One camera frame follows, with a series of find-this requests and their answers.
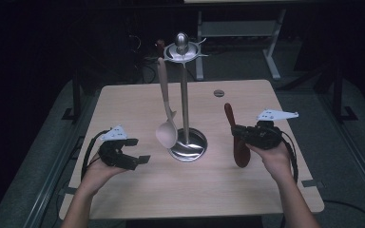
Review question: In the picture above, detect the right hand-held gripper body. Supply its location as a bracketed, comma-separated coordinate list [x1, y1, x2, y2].
[248, 108, 299, 150]

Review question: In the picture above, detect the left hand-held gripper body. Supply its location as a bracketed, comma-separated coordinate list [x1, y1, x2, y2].
[98, 125, 128, 169]

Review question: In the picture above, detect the dark red wooden spoon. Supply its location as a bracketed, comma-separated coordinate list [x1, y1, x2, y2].
[223, 103, 252, 169]

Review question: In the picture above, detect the beige ladle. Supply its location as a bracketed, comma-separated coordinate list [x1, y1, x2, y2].
[155, 56, 179, 150]

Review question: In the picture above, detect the steel utensil rack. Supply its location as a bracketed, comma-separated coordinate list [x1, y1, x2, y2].
[163, 31, 209, 163]

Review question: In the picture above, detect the steel spatula with brown handle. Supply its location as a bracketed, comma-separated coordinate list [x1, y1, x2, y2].
[156, 39, 178, 120]

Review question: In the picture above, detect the person's left hand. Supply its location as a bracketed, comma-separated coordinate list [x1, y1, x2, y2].
[75, 155, 127, 198]

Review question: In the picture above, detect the person's right hand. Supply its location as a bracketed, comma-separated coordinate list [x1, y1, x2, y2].
[246, 142, 296, 185]

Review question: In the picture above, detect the grey tape piece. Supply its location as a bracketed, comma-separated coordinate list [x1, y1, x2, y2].
[58, 186, 79, 196]
[301, 179, 324, 188]

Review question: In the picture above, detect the black metal stand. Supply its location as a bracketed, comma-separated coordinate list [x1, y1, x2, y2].
[331, 66, 359, 123]
[61, 70, 84, 124]

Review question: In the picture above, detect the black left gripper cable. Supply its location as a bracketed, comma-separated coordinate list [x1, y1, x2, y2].
[80, 129, 110, 181]

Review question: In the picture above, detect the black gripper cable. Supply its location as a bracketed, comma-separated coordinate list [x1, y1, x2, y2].
[80, 129, 110, 181]
[279, 131, 365, 227]

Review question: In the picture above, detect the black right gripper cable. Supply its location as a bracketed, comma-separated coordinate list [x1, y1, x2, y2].
[279, 131, 365, 227]

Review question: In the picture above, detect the grey metal floor rail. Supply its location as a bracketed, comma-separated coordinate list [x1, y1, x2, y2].
[317, 93, 365, 203]
[23, 89, 101, 228]

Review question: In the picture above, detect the tangle of black cables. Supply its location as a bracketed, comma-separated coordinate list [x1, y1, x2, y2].
[126, 32, 158, 84]

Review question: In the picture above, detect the white metal desk frame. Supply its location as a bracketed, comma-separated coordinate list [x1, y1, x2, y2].
[195, 9, 288, 81]

